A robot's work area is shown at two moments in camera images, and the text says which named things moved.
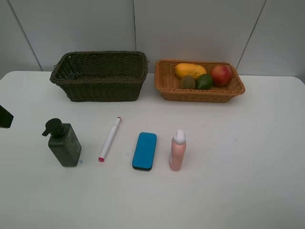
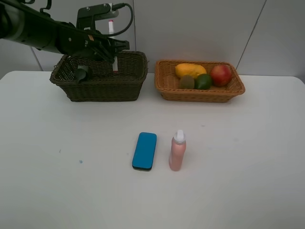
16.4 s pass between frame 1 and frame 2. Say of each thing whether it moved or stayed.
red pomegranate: stayed
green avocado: stayed
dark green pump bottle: moved
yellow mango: stayed
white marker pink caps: moved
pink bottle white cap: stayed
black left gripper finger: moved
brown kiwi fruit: stayed
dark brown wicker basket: stayed
